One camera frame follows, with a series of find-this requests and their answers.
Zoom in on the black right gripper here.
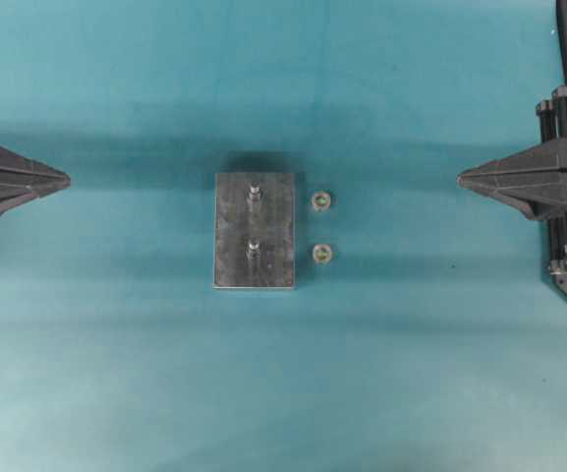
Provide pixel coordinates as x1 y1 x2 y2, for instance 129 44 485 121
458 84 567 276

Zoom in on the grey metal base plate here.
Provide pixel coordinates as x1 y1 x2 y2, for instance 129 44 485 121
213 172 295 290

